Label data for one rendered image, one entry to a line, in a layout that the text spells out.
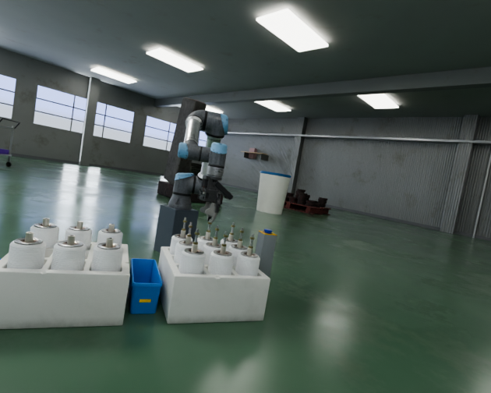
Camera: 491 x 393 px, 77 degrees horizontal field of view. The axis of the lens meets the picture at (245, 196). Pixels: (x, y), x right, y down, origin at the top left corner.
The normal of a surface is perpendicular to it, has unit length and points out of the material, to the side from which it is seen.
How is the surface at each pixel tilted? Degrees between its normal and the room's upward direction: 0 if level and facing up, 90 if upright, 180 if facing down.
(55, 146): 90
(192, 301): 90
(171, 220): 90
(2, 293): 90
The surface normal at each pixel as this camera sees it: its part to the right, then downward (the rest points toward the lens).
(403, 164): -0.68, -0.07
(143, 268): 0.36, 0.09
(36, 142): 0.72, 0.17
